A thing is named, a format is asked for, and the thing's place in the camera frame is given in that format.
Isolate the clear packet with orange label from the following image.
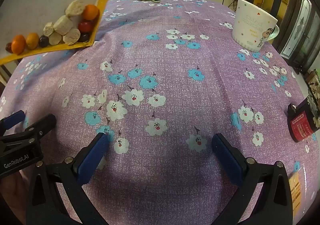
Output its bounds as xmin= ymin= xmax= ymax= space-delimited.
xmin=287 ymin=165 xmax=315 ymax=218

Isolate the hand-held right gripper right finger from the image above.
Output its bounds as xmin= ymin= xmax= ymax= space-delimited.
xmin=211 ymin=133 xmax=293 ymax=225

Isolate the red tomato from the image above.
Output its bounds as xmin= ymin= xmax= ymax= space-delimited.
xmin=78 ymin=20 xmax=93 ymax=33

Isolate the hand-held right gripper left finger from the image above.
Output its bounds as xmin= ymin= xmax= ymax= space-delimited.
xmin=26 ymin=132 xmax=110 ymax=225

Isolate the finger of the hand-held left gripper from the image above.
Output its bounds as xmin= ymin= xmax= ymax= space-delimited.
xmin=0 ymin=114 xmax=57 ymax=150
xmin=0 ymin=110 xmax=25 ymax=135

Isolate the purple floral tablecloth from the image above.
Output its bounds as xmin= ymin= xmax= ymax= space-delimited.
xmin=0 ymin=0 xmax=320 ymax=225

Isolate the glass panel door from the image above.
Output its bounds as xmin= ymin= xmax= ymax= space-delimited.
xmin=280 ymin=0 xmax=320 ymax=73

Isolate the orange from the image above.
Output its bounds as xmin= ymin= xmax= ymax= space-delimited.
xmin=11 ymin=35 xmax=26 ymax=55
xmin=26 ymin=33 xmax=40 ymax=50
xmin=82 ymin=4 xmax=100 ymax=21

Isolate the patterned box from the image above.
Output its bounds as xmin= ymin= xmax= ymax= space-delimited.
xmin=306 ymin=70 xmax=320 ymax=128

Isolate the black jar with red label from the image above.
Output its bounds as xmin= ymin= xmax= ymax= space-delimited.
xmin=287 ymin=97 xmax=319 ymax=143

